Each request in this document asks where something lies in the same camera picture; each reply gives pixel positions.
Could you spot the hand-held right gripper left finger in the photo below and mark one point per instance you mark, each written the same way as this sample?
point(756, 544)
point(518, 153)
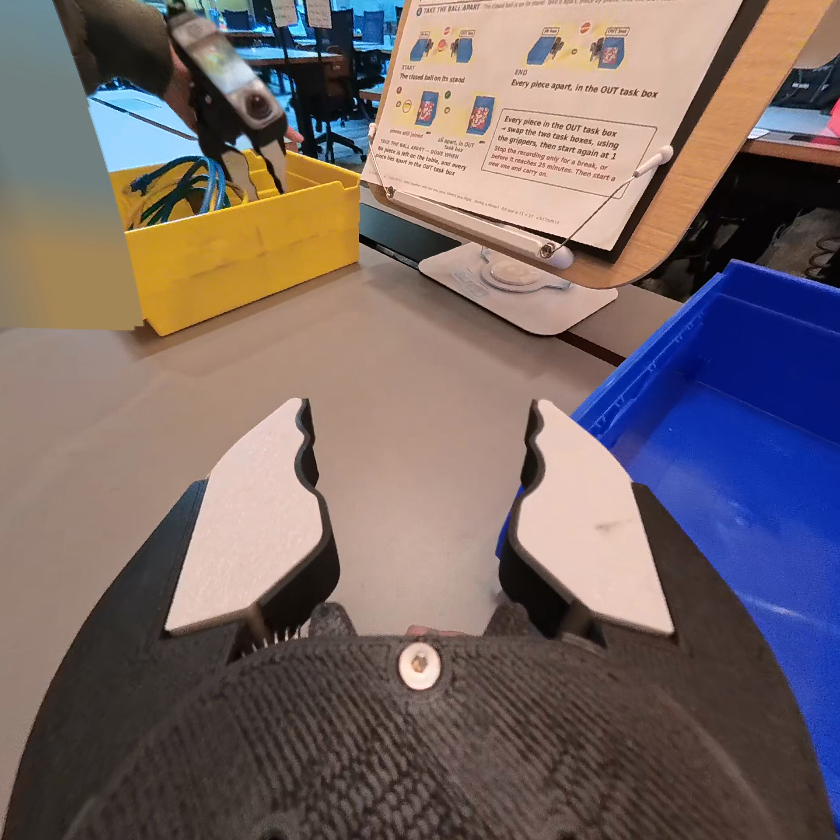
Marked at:
point(253, 525)

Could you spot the wooden background desk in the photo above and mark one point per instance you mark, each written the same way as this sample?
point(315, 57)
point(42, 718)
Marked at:
point(787, 141)

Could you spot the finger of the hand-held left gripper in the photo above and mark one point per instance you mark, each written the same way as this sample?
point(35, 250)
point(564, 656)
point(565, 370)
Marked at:
point(233, 172)
point(275, 165)

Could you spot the yellow plastic bin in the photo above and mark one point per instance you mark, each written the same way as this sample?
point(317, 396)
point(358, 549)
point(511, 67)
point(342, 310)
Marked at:
point(236, 256)

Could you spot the white box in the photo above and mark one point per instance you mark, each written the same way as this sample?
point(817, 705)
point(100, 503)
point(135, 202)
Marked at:
point(577, 305)

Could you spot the wooden background table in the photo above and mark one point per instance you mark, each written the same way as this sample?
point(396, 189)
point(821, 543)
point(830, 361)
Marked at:
point(289, 59)

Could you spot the blue plastic bin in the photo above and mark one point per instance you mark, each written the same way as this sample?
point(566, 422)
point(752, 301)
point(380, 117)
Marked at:
point(735, 459)

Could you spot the printed instruction sheet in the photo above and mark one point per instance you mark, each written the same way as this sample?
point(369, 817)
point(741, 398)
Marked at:
point(577, 164)

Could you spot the wooden document stand board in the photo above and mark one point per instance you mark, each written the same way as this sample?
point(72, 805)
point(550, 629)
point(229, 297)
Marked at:
point(722, 164)

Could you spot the person's left forearm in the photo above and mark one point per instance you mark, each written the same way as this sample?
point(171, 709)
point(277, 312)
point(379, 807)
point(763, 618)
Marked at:
point(121, 39)

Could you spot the person's left hand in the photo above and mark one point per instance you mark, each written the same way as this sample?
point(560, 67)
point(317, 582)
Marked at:
point(178, 98)

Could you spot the black office chair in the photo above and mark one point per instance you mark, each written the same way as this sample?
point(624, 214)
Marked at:
point(341, 98)

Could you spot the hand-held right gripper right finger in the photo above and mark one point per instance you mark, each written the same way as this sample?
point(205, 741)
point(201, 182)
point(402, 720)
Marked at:
point(584, 531)

